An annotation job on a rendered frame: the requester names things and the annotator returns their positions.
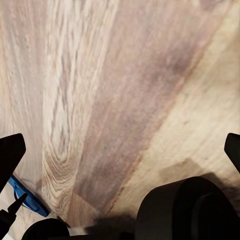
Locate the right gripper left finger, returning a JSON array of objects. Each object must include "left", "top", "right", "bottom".
[{"left": 0, "top": 133, "right": 26, "bottom": 193}]

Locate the sandal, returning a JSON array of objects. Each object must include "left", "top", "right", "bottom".
[{"left": 8, "top": 175, "right": 49, "bottom": 217}]

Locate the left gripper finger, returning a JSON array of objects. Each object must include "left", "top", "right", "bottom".
[{"left": 8, "top": 193, "right": 28, "bottom": 217}]

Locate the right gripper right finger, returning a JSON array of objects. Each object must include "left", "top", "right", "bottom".
[{"left": 224, "top": 133, "right": 240, "bottom": 173}]

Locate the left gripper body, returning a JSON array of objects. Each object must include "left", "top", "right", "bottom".
[{"left": 0, "top": 209, "right": 16, "bottom": 240}]

